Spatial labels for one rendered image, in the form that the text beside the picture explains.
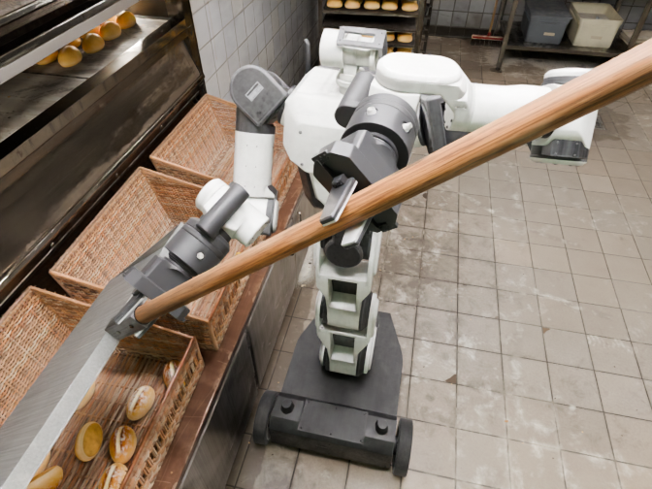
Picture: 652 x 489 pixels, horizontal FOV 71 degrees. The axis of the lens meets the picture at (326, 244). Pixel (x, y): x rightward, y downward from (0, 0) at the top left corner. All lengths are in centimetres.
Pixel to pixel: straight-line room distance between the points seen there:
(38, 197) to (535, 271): 230
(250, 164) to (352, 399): 111
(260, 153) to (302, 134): 13
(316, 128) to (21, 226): 89
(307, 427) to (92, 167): 116
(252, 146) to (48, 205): 72
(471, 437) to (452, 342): 45
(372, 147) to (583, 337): 210
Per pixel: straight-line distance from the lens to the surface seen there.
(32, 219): 151
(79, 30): 142
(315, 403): 183
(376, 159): 53
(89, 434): 143
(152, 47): 198
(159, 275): 79
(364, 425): 180
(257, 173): 105
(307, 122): 94
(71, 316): 155
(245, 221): 79
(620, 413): 237
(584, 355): 247
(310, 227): 51
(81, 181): 164
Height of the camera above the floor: 182
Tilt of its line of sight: 44 degrees down
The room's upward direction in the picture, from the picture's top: straight up
